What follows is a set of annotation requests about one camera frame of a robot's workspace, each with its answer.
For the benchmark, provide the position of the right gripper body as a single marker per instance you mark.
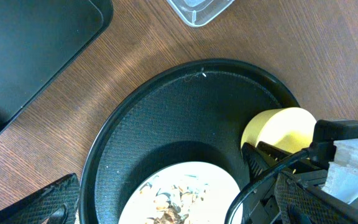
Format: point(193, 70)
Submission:
point(262, 206)

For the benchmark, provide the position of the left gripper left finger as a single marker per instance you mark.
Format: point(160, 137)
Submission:
point(55, 203)

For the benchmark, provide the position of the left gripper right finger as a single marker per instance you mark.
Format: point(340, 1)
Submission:
point(299, 202)

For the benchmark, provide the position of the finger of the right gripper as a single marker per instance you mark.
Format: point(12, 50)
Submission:
point(258, 158)
point(272, 155)

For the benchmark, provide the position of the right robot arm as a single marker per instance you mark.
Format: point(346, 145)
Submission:
point(319, 154)

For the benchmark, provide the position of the yellow plastic bowl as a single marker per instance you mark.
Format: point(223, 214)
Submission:
point(289, 129)

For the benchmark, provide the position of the grey plate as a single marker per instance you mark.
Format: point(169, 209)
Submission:
point(223, 190)

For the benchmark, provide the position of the round black tray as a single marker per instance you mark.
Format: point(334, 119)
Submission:
point(196, 111)

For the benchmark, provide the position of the food scraps and rice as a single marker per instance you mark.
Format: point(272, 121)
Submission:
point(174, 201)

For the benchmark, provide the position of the black rectangular bin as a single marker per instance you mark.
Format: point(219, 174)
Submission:
point(38, 40)

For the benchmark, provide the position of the clear plastic bin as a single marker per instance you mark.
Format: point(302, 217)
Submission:
point(197, 13)

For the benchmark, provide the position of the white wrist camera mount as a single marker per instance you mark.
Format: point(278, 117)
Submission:
point(342, 179)

